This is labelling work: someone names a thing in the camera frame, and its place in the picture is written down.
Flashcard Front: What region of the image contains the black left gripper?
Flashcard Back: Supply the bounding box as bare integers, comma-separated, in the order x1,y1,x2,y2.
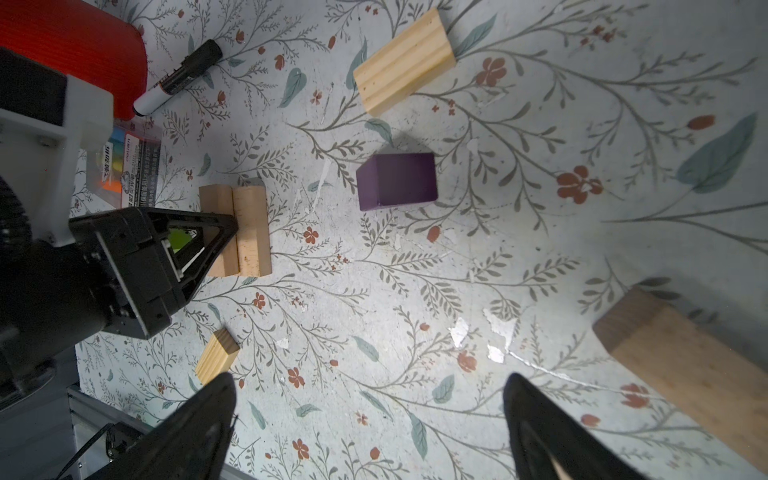
1,181,238,384

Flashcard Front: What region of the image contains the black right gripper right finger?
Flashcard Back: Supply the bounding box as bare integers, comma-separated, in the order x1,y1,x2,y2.
503,373,643,479

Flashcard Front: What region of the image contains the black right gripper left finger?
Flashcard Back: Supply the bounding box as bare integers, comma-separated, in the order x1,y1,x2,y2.
90,373,237,479

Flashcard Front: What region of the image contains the green block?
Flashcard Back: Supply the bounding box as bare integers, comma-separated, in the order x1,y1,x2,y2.
167,229,193,253

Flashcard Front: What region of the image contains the small wood block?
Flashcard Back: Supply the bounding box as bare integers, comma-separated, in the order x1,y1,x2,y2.
353,8,457,118

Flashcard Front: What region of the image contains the black white marker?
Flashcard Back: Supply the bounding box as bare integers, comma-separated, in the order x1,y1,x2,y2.
133,40,223,117

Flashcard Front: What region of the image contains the red pen cup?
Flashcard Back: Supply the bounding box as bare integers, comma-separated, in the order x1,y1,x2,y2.
1,0,148,120

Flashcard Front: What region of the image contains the purple cube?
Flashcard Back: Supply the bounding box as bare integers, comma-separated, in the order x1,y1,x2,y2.
356,152,438,212

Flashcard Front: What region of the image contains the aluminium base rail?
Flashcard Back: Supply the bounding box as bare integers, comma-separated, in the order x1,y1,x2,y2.
0,347,253,480

